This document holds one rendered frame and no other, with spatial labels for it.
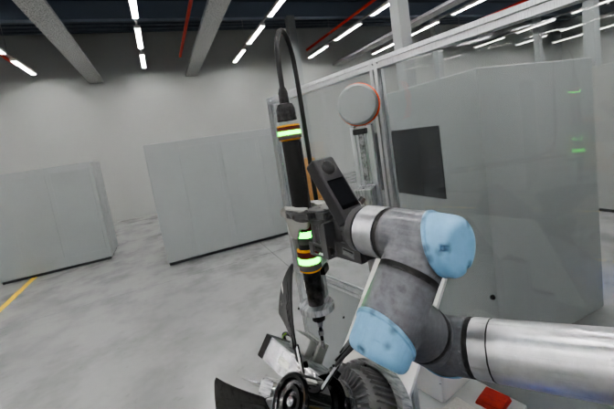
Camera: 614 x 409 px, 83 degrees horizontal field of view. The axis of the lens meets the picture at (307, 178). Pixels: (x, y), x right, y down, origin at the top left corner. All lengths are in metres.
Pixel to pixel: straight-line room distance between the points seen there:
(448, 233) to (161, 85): 12.76
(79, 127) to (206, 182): 7.45
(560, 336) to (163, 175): 5.92
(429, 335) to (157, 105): 12.65
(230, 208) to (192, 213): 0.65
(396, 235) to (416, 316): 0.09
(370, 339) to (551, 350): 0.19
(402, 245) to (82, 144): 12.71
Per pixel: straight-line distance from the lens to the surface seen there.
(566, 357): 0.49
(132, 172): 12.82
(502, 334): 0.50
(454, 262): 0.43
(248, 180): 6.31
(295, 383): 0.91
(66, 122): 13.10
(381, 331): 0.42
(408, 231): 0.44
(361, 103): 1.31
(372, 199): 1.22
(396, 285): 0.42
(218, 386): 1.17
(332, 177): 0.55
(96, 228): 7.88
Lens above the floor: 1.79
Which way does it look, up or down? 7 degrees down
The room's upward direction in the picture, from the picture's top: 9 degrees counter-clockwise
